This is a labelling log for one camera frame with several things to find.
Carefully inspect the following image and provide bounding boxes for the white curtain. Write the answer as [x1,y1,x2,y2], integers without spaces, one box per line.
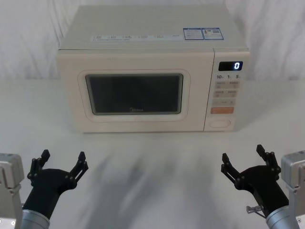
[0,0,305,82]

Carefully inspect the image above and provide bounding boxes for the thin cable with silver plug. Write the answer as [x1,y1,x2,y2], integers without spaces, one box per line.
[245,205,268,219]

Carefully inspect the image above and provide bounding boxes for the white table cloth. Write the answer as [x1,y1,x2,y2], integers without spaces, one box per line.
[0,77,305,229]

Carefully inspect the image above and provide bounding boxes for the blue-edged label sticker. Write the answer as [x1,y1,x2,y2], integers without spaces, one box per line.
[183,27,225,41]

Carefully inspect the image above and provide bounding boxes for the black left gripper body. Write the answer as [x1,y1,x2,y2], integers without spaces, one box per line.
[22,167,77,219]

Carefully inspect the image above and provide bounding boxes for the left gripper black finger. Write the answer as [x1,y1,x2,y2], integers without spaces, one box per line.
[27,149,51,182]
[64,151,89,190]

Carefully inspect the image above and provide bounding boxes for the cream microwave oven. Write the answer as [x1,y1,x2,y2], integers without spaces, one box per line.
[56,5,251,133]

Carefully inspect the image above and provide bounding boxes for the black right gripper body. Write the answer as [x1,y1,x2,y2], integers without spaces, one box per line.
[239,165,291,212]

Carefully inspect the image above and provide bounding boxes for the long white label strip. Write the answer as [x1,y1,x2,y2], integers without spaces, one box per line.
[90,34,182,42]

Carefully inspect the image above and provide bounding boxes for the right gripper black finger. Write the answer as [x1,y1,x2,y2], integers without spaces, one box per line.
[256,144,282,182]
[221,153,246,191]

